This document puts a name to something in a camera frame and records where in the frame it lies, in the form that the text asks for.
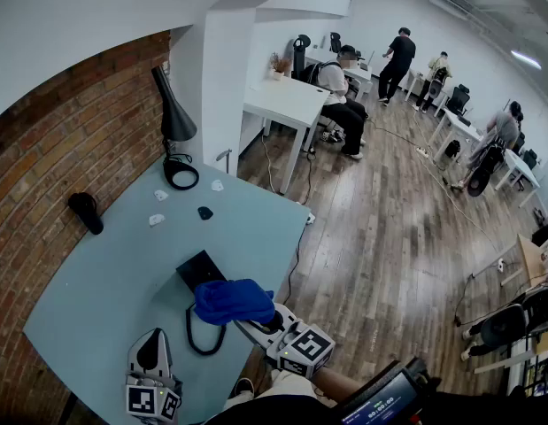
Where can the black chest-mounted screen device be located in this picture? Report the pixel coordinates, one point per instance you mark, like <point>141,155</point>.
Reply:
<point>380,403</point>

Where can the black round-back office chair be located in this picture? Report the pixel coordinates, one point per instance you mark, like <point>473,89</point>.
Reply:
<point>504,326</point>

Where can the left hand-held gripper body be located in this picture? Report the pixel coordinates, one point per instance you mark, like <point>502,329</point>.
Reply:
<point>143,399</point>

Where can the black bag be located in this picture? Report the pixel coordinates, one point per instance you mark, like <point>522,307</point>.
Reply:
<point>453,149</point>

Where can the rectangular ceiling light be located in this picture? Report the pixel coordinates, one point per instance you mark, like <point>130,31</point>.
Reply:
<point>526,59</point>

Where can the black tumbler bottle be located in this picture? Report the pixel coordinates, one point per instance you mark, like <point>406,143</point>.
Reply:
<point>90,217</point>

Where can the small black plastic piece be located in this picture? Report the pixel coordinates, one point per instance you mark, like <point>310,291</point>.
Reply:
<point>205,213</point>

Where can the grey metal bracket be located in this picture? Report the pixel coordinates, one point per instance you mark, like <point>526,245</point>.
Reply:
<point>225,153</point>

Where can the small white plastic piece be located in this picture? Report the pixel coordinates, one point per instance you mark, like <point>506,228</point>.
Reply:
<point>156,220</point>
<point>217,185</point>
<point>160,195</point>

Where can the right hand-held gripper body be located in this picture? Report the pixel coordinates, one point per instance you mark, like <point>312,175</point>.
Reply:
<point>306,345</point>

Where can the tall black office chair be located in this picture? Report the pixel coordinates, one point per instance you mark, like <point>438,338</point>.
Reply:
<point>301,44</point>

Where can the blue cloth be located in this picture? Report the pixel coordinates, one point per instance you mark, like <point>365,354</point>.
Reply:
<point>233,301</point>

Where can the black desk lamp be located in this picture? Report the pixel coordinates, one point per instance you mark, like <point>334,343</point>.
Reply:
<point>176,122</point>

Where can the dried potted plant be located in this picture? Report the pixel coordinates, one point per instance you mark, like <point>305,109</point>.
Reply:
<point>279,65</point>

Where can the person's beige trouser leg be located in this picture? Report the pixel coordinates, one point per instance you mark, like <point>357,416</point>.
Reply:
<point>287,383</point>

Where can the person's right forearm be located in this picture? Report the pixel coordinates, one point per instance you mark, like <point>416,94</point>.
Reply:
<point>340,383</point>

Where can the large white office desk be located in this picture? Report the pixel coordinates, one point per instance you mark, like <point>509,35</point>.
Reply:
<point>287,100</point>

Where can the white power strip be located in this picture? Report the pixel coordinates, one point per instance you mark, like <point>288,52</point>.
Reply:
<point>422,152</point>

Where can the person's black shirt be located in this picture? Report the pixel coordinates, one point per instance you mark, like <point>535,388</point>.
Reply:
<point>273,412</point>

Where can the light wooden desk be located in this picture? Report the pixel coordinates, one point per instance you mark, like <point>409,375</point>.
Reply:
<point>532,259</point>

